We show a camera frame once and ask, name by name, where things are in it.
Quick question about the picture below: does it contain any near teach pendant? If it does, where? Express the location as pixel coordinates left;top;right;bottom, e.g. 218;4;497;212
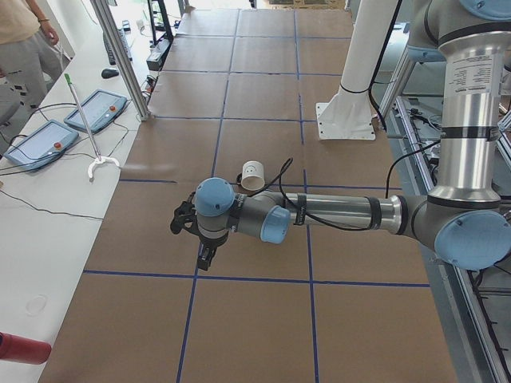
4;120;78;171

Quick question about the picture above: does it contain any white pedestal column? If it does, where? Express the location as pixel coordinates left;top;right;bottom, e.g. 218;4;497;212
316;0;401;140

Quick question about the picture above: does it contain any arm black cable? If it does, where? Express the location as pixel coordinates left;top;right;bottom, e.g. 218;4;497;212
255;157;444;231

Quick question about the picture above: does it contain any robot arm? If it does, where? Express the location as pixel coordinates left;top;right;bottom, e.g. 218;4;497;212
189;1;510;270

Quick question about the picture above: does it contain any reacher grabber stick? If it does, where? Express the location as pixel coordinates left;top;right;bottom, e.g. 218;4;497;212
64;73;121;182

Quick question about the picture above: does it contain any teach pendant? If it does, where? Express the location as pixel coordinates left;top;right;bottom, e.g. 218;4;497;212
4;120;78;171
81;89;128;134

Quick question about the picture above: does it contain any brown paper table cover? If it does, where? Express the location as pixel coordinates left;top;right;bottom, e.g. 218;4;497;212
41;10;456;382

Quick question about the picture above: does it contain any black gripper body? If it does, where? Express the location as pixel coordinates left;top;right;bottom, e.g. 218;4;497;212
199;230;228;248

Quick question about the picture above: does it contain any white smiley mug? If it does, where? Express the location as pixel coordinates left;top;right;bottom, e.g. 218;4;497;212
236;160;265;192

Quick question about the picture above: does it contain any black keyboard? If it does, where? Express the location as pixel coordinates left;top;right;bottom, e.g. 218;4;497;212
102;27;133;65

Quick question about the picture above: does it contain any person standing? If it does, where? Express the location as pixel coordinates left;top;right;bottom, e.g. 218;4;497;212
0;0;65;127

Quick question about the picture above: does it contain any far teach pendant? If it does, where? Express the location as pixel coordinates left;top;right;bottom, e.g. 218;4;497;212
81;89;128;134

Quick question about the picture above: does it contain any red bottle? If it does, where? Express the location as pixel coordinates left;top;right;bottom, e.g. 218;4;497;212
1;333;52;365

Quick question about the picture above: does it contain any black computer mouse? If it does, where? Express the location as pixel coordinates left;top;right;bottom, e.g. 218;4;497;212
101;68;119;79

